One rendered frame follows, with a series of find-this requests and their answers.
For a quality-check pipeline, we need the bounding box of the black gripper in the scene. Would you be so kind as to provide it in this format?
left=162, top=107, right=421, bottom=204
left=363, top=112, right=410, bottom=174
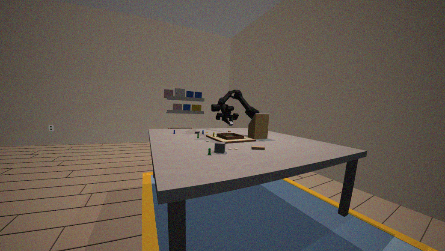
left=216, top=108, right=239, bottom=124

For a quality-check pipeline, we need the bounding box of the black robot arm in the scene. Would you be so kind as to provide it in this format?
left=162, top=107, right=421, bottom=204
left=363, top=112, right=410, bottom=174
left=211, top=90, right=259, bottom=119

